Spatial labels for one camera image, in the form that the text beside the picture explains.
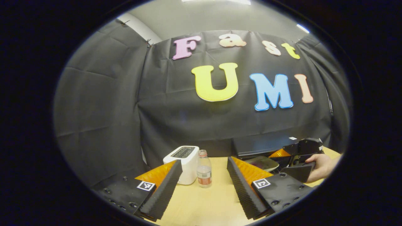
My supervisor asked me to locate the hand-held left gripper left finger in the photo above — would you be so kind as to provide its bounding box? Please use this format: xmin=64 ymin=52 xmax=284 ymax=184
xmin=90 ymin=159 xmax=183 ymax=221

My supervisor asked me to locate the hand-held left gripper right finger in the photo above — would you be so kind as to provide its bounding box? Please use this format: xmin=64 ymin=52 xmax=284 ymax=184
xmin=227 ymin=156 xmax=321 ymax=220

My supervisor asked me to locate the black electric oven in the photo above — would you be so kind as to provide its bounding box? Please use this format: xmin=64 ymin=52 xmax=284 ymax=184
xmin=232 ymin=135 xmax=299 ymax=158

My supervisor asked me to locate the white toaster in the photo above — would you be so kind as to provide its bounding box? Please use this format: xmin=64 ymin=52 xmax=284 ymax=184
xmin=163 ymin=145 xmax=200 ymax=186

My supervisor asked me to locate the clear bottle with red label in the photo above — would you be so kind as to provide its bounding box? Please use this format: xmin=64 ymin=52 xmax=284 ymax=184
xmin=197 ymin=149 xmax=213 ymax=188

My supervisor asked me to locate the black backdrop cloth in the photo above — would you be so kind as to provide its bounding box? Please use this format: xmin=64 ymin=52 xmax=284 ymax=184
xmin=54 ymin=19 xmax=351 ymax=189

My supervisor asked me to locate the large ceiling light panel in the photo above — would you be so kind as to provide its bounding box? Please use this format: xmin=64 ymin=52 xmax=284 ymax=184
xmin=182 ymin=0 xmax=252 ymax=5

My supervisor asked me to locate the thin cable on backdrop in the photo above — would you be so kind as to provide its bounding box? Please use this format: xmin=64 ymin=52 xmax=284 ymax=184
xmin=325 ymin=88 xmax=334 ymax=118

